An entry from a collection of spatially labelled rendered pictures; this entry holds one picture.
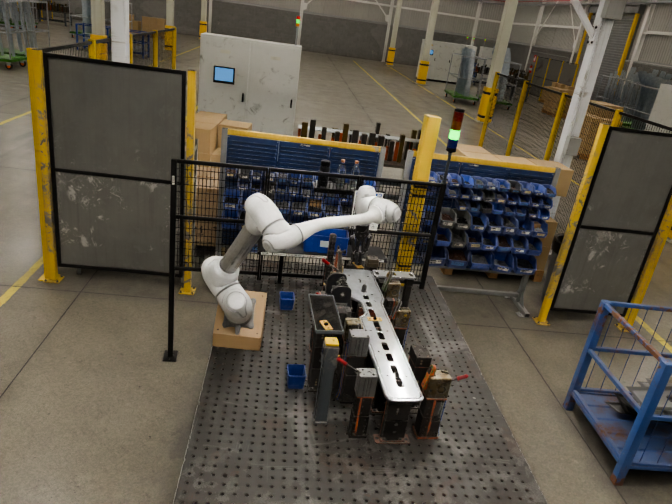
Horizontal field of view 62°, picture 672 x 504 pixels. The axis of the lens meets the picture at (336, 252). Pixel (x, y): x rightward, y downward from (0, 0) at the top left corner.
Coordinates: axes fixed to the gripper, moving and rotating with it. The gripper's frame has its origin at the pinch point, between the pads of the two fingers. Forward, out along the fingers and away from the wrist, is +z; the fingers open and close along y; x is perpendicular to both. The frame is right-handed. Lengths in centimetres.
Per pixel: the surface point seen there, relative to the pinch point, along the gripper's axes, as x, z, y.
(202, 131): 442, 2, -19
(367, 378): -68, 31, -22
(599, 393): -6, 119, 213
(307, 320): 43, 60, -11
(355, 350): -43, 32, -17
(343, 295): -6.5, 19.0, -9.8
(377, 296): 14.4, 31.9, 22.7
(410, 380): -67, 37, 2
